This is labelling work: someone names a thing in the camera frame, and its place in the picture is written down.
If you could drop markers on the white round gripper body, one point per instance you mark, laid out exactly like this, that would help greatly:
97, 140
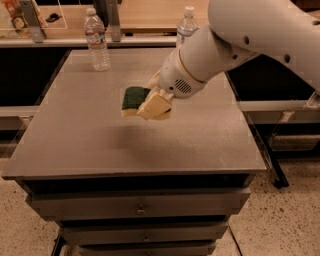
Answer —
175, 77

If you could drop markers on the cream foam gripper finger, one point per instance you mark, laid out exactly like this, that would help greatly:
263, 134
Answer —
157, 106
154, 81

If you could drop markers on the green and yellow sponge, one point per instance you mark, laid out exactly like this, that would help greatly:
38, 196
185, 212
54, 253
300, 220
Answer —
133, 98

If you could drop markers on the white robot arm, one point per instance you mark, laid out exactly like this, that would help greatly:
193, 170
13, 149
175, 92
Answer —
206, 54

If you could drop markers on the clear bottle white label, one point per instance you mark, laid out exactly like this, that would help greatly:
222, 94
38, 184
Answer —
187, 26

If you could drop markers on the wooden shelf with metal posts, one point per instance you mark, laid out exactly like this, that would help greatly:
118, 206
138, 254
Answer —
133, 23

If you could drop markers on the clear bottle red label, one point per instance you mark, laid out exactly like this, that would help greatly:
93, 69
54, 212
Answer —
96, 40

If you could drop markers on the grey drawer cabinet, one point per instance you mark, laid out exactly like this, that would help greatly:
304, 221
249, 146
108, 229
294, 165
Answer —
78, 141

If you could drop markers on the top grey drawer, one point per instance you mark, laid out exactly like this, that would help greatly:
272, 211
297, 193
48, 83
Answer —
94, 206

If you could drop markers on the grey drawer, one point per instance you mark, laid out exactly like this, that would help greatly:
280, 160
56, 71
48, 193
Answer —
94, 206
151, 249
144, 233

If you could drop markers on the small black object on shelf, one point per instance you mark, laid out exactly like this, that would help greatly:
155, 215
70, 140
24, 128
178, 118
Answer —
53, 17

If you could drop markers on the middle grey drawer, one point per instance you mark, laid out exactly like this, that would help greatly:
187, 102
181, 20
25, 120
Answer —
144, 233

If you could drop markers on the colourful box on shelf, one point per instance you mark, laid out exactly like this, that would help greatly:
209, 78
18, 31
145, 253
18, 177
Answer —
21, 19

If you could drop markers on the bottom grey drawer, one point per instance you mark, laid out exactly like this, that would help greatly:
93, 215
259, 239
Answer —
151, 249

